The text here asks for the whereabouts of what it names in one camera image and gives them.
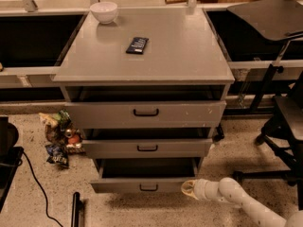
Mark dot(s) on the white bowl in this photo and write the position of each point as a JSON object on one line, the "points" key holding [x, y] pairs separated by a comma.
{"points": [[104, 12]]}

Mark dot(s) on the black equipment base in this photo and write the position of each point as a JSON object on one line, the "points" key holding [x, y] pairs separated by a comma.
{"points": [[10, 156]]}

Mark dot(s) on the grey bottom drawer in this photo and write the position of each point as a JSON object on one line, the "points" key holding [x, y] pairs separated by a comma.
{"points": [[136, 175]]}

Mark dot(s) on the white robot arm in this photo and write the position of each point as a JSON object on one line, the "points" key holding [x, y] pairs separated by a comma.
{"points": [[229, 191]]}

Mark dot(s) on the grey middle drawer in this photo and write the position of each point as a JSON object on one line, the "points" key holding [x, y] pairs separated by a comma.
{"points": [[150, 148]]}

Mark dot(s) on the grey drawer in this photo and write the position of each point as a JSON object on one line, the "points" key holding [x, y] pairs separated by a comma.
{"points": [[150, 148], [153, 114], [136, 175]]}

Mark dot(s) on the dark blue snack packet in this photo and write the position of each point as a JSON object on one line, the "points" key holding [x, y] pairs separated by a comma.
{"points": [[137, 46]]}

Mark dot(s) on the pile of snack bags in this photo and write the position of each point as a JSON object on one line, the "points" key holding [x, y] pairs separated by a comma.
{"points": [[62, 137]]}

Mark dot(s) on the wooden rolling pin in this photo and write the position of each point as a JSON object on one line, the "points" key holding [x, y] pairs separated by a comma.
{"points": [[176, 1]]}

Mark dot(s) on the black post on floor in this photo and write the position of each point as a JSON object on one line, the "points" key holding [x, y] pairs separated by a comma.
{"points": [[77, 218]]}

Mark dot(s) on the grey top drawer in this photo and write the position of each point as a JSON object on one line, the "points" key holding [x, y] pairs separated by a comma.
{"points": [[153, 114]]}

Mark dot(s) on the grey drawer cabinet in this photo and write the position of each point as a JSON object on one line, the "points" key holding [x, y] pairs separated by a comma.
{"points": [[181, 62]]}

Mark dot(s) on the black office chair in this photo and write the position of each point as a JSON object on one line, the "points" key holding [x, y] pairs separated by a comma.
{"points": [[279, 21]]}

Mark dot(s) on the yellowish foam gripper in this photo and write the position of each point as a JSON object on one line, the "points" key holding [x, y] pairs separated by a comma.
{"points": [[201, 189]]}

